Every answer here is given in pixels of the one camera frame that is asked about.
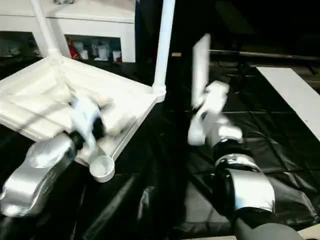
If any white plastic table top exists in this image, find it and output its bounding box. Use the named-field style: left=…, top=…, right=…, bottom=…
left=0, top=54, right=167, bottom=183

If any white tapered table leg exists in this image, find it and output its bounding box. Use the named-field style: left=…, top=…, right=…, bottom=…
left=187, top=33, right=212, bottom=146
left=152, top=0, right=176, bottom=95
left=31, top=0, right=63, bottom=60

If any tall white jar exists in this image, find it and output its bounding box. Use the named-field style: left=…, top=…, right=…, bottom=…
left=96, top=43, right=107, bottom=61

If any red bottle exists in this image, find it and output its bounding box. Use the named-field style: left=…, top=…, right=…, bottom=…
left=69, top=41, right=78, bottom=59

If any white sideboard cabinet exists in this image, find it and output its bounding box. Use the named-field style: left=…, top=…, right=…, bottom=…
left=0, top=0, right=137, bottom=63

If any black work mat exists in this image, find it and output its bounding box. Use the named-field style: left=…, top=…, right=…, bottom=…
left=0, top=49, right=320, bottom=240

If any dark metal bar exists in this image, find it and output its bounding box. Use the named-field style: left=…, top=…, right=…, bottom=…
left=208, top=49, right=320, bottom=61

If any white flat board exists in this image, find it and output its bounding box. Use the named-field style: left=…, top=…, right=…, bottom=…
left=256, top=66, right=320, bottom=141

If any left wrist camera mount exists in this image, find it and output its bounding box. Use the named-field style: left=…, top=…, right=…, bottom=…
left=69, top=97, right=101, bottom=156

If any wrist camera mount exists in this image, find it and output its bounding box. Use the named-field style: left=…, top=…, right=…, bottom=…
left=202, top=81, right=230, bottom=118
left=69, top=97, right=101, bottom=156

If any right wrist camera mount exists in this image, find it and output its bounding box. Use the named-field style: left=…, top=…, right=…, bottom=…
left=202, top=81, right=230, bottom=118

